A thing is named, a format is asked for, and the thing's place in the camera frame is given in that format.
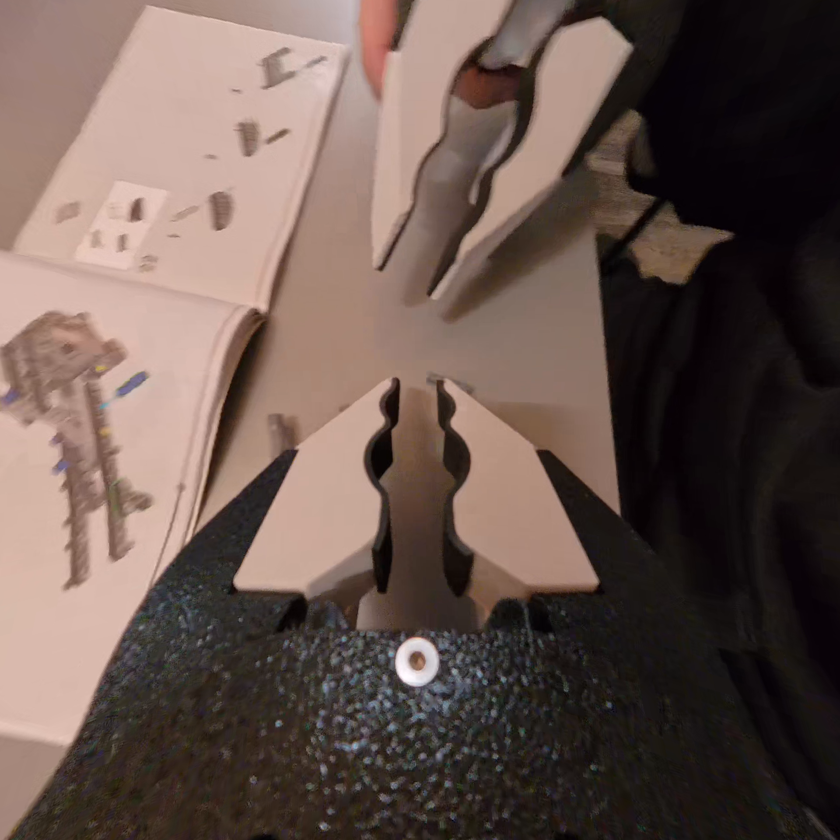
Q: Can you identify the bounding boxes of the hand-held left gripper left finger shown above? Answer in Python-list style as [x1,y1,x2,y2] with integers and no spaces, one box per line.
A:
[233,377,401,601]

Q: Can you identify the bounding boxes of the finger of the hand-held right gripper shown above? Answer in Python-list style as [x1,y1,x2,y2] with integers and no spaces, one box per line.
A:
[428,16,635,301]
[371,0,517,271]

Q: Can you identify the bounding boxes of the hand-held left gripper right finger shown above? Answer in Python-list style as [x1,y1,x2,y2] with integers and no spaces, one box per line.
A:
[436,379,601,599]

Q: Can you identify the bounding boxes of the grey desk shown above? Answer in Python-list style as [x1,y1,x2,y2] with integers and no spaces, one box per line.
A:
[0,0,622,840]

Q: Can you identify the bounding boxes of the person's right hand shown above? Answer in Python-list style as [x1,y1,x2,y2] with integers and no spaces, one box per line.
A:
[360,0,408,101]

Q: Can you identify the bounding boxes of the person's dark clothing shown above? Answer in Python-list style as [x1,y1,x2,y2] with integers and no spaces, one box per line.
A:
[564,0,840,831]

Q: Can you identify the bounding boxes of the open building instruction booklet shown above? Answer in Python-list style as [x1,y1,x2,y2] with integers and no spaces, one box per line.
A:
[0,5,352,746]

